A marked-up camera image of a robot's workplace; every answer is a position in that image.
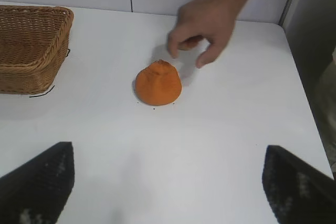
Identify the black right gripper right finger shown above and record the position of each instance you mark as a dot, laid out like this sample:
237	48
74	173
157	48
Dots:
296	190

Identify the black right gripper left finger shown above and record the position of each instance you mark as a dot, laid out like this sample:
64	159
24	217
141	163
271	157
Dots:
39	187

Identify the brown wicker basket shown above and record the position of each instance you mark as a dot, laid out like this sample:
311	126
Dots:
26	51

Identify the person's bare hand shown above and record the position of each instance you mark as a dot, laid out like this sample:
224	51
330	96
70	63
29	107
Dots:
210	19

